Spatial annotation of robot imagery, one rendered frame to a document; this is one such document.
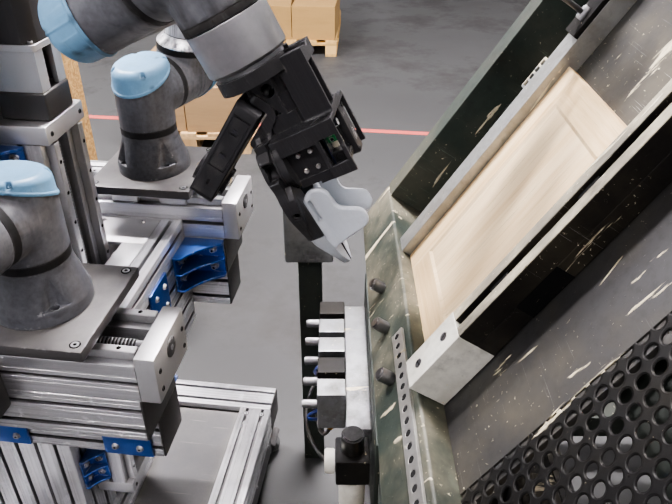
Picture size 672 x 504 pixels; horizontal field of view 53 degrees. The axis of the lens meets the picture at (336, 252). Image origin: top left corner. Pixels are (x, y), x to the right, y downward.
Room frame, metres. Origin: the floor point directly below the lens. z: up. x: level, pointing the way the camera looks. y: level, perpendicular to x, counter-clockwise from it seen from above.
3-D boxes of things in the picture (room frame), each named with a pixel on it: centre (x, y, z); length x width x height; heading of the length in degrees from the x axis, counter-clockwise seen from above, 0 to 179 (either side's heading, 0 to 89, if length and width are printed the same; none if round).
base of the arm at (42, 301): (0.86, 0.46, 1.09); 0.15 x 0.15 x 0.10
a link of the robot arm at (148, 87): (1.36, 0.39, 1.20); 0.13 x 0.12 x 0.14; 155
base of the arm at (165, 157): (1.35, 0.40, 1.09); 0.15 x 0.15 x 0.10
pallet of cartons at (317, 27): (6.14, 0.35, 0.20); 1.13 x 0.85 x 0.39; 172
